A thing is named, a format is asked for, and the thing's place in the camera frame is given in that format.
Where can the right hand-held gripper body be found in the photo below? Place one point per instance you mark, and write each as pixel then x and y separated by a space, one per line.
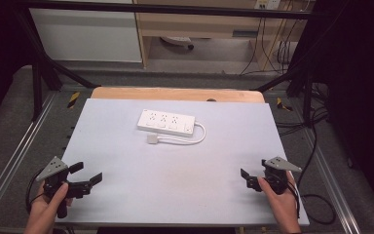
pixel 277 175

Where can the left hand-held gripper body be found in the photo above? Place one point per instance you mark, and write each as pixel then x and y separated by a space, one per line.
pixel 53 169

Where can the white plug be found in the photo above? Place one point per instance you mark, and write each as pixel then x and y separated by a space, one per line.
pixel 152 138

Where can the white power strip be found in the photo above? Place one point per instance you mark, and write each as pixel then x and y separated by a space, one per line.
pixel 165 123

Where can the person's right hand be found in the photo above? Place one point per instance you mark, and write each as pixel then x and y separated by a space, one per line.
pixel 282 204

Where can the person's left hand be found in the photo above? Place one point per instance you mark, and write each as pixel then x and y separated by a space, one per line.
pixel 44 211

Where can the black metal stand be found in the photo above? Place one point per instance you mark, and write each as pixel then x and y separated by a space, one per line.
pixel 306 97
pixel 37 91

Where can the wooden table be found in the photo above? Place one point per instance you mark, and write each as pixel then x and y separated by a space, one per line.
pixel 175 94

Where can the black curtain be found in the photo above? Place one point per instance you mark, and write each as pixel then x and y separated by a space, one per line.
pixel 0 48
pixel 363 97

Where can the white cabinet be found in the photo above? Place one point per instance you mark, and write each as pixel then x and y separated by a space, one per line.
pixel 84 32

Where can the office chair base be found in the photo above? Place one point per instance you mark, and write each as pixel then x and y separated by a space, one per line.
pixel 177 40

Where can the light wooden desk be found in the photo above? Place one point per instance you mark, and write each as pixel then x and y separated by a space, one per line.
pixel 201 24

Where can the aluminium rail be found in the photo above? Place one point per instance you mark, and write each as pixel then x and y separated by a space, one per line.
pixel 332 185
pixel 14 156

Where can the white wall socket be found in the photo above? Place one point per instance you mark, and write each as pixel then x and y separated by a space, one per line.
pixel 268 4

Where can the black metal frame crossbar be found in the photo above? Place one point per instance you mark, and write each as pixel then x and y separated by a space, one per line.
pixel 175 9

